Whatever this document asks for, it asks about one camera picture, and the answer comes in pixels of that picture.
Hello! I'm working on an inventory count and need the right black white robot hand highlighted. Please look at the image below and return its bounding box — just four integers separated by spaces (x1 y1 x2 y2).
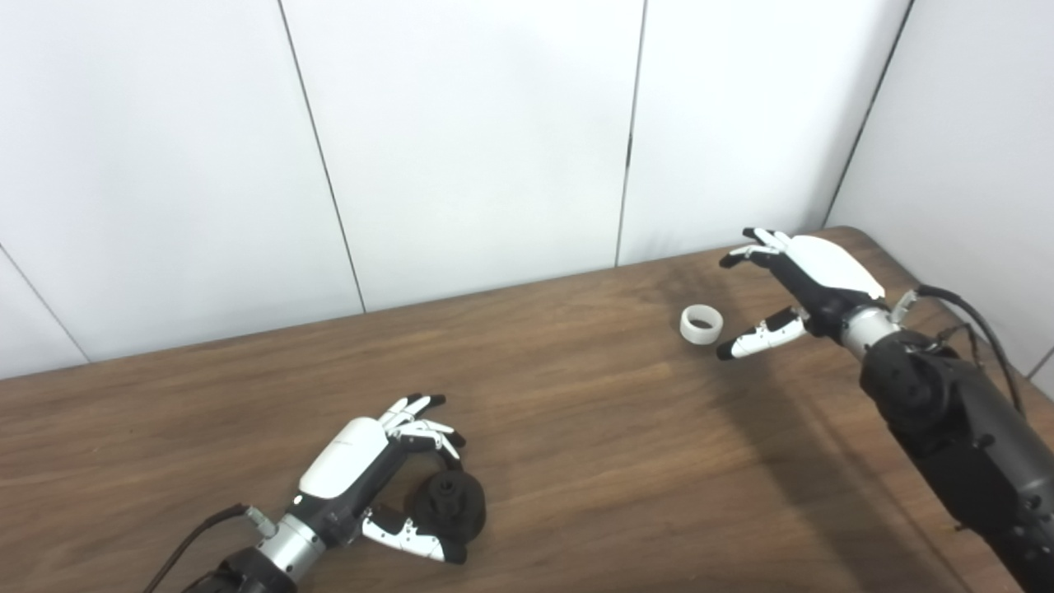
716 228 888 362

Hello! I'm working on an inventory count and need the round black plastic part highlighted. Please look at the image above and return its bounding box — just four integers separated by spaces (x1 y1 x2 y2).
409 469 487 544

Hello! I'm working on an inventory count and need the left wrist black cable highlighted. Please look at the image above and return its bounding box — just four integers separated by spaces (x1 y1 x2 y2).
140 504 277 593

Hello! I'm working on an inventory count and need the white plastic ring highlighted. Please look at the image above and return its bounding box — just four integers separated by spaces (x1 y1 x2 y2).
679 304 725 347

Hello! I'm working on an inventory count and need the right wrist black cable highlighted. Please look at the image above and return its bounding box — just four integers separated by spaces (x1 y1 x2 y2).
893 284 1026 413

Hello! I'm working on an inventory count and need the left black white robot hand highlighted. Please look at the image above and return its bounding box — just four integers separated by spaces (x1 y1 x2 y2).
292 394 468 566

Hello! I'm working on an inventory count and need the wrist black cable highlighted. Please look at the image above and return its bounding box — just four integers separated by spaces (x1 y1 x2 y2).
140 504 277 593
893 284 1026 413

